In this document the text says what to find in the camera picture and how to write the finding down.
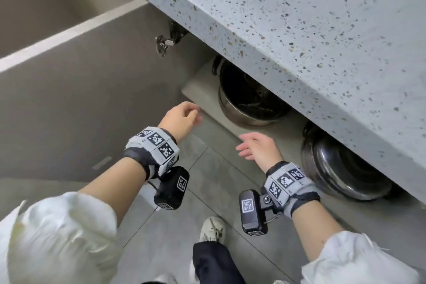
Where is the white right shoe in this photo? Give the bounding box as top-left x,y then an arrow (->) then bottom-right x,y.
198,216 -> 227,245

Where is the person's right forearm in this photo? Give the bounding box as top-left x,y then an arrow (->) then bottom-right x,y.
291,198 -> 422,284

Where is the person's left forearm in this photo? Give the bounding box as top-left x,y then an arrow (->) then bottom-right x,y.
0,157 -> 148,284

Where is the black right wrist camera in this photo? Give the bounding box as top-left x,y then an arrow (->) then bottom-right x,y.
239,189 -> 284,237

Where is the white shoe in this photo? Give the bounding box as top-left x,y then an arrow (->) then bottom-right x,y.
198,216 -> 227,245
153,272 -> 178,284

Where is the beige cabinet door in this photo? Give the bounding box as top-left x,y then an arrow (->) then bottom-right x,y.
0,0 -> 215,182

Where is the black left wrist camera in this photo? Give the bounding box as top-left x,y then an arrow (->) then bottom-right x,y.
154,166 -> 191,211

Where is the steel cabinet hinge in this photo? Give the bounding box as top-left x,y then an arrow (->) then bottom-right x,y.
154,22 -> 188,59

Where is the person's right hand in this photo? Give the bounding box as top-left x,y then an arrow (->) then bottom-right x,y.
235,132 -> 284,173

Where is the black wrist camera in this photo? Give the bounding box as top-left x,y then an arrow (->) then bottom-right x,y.
239,189 -> 284,237
154,166 -> 191,211

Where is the white tagged right wristband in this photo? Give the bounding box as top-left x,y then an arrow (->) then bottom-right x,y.
261,161 -> 321,218

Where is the white tagged left wristband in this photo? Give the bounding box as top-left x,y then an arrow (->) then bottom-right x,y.
123,126 -> 181,181

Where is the steel pot with lid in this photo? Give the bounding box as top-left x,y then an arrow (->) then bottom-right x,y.
300,120 -> 394,201

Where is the person's right leg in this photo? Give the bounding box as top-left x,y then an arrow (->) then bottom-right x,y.
192,241 -> 246,284

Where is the white left shoe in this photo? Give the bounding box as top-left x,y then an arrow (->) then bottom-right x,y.
153,272 -> 178,284

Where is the steel steamer pot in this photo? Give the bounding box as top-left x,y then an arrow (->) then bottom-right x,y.
212,55 -> 294,127

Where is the person's left hand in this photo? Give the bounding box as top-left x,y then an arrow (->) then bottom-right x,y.
158,101 -> 203,143

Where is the white tagged wristband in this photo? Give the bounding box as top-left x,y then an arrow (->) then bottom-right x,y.
261,161 -> 321,218
123,126 -> 181,181

